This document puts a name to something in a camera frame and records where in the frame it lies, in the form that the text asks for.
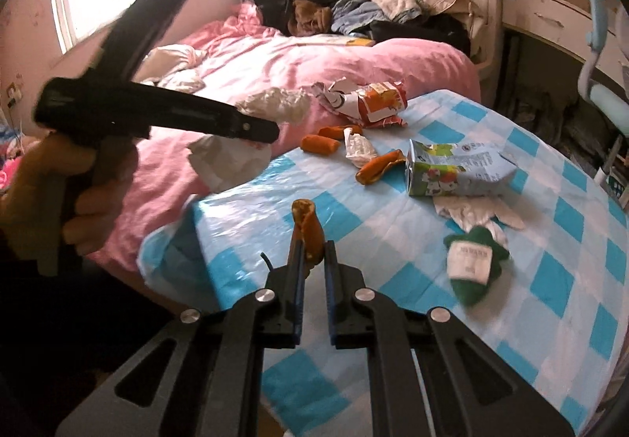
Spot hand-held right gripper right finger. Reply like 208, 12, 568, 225
327, 241, 577, 437

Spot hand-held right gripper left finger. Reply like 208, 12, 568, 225
54, 226, 308, 437

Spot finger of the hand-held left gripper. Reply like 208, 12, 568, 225
92, 0, 200, 85
142, 81, 281, 144

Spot curled orange peel piece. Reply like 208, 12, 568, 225
291, 198, 326, 278

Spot green packet with white label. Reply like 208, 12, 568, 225
443, 226, 513, 306

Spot small white plastic wrapper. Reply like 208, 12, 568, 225
342, 127, 379, 167

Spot person's left hand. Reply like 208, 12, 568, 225
0, 130, 141, 267

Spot white crumpled plastic bag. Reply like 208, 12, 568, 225
188, 132, 272, 195

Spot white cloth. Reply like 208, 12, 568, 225
132, 44, 207, 91

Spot pink duvet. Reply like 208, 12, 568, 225
83, 2, 482, 273

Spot brown garment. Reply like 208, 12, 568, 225
287, 0, 334, 37

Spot large crumpled white tissue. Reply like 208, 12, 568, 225
432, 194, 526, 246

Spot yellow book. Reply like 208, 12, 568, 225
314, 35, 377, 48

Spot torn orange juice carton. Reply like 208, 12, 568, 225
314, 78, 410, 129

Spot blue denim garment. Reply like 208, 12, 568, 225
330, 0, 423, 35

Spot crushed pale blue milk carton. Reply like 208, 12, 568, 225
407, 139, 517, 198

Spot blue checked plastic tablecloth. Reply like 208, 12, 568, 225
138, 88, 629, 437

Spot white garment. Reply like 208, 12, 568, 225
364, 0, 418, 15

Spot black garment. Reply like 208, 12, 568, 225
368, 15, 473, 57

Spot light blue office chair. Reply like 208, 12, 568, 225
577, 0, 629, 187

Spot white desk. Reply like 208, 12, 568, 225
501, 0, 629, 84

